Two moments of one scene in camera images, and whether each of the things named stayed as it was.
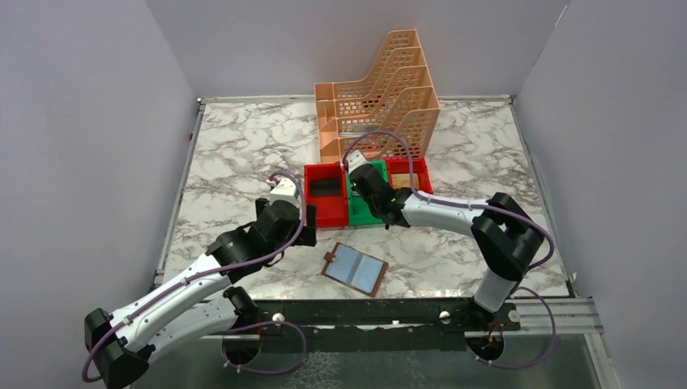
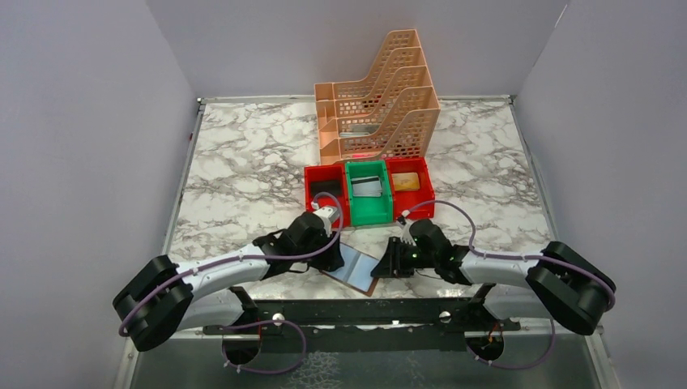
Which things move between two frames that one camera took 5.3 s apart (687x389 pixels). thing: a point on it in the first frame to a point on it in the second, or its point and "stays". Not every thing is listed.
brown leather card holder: x=354 y=268 stays
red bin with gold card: x=399 y=173 stays
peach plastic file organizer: x=397 y=98 stays
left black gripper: x=309 y=237 to x=331 y=258
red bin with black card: x=326 y=185 stays
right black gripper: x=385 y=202 to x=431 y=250
